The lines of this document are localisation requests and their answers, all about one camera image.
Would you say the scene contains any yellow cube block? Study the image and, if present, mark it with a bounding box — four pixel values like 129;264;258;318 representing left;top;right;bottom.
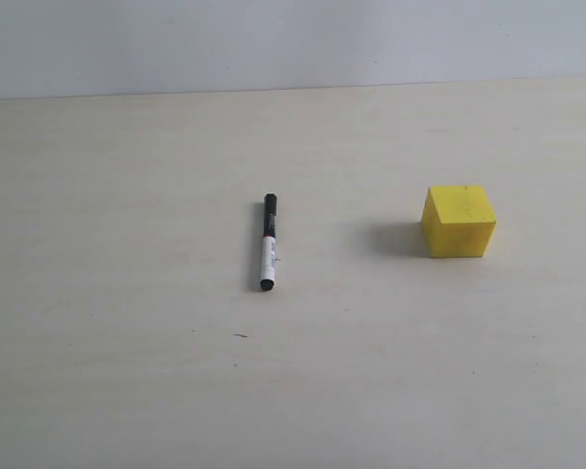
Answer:
421;185;496;259

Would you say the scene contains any black and white marker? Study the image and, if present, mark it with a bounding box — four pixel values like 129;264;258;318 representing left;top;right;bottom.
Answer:
260;193;277;291

